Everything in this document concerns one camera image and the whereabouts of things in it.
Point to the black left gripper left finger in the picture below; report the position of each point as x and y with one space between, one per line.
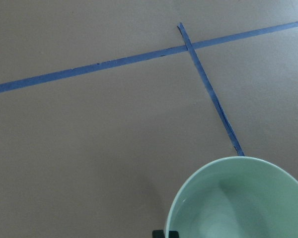
158 234

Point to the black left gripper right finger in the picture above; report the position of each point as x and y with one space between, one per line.
173 234

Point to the light green bowl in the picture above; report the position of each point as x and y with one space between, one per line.
236 197

